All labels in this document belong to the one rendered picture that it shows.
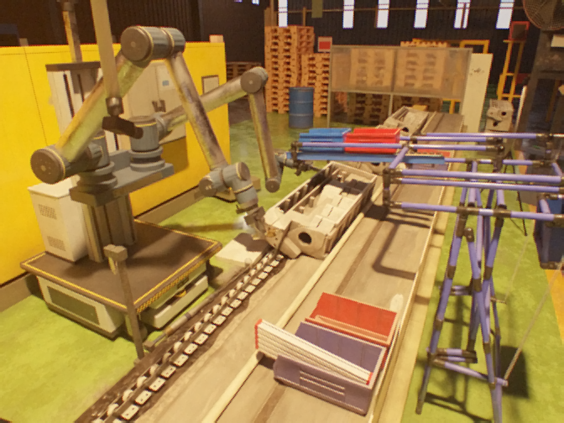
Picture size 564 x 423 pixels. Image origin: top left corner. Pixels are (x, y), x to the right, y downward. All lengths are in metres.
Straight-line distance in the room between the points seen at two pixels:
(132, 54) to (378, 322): 1.55
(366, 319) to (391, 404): 0.33
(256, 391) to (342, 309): 0.48
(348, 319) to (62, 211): 2.12
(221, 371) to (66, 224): 1.88
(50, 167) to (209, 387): 1.43
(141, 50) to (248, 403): 1.48
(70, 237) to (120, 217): 0.40
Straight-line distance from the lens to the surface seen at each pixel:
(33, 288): 3.66
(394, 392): 1.70
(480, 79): 7.84
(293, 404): 1.40
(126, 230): 3.23
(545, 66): 8.37
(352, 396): 1.33
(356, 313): 1.61
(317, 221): 2.07
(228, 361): 1.53
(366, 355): 1.44
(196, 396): 1.44
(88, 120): 2.13
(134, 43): 1.89
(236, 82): 2.83
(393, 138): 2.25
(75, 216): 3.07
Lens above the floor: 1.84
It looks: 24 degrees down
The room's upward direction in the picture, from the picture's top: straight up
